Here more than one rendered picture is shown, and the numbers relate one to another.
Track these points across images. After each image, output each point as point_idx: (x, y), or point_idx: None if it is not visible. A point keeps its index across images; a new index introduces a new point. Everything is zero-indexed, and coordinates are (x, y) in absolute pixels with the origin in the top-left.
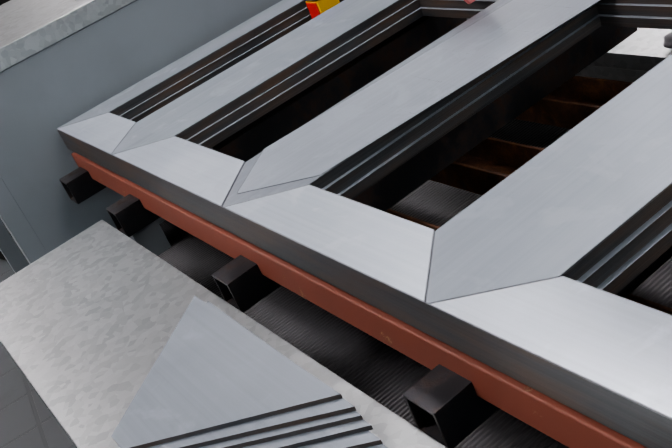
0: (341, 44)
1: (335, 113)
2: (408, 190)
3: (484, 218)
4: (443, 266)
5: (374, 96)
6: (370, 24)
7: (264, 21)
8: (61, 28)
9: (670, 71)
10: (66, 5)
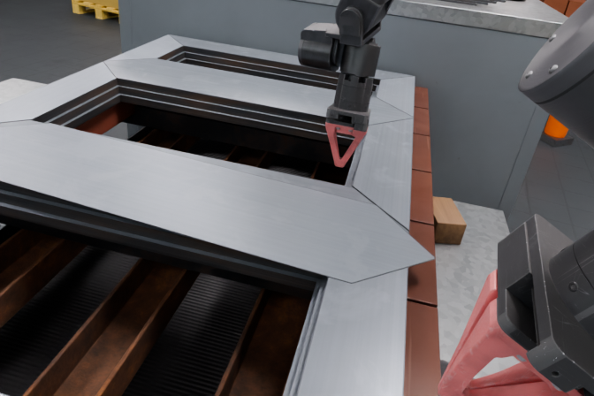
0: (275, 114)
1: (98, 143)
2: (87, 242)
3: None
4: None
5: (122, 157)
6: (308, 119)
7: None
8: None
9: None
10: None
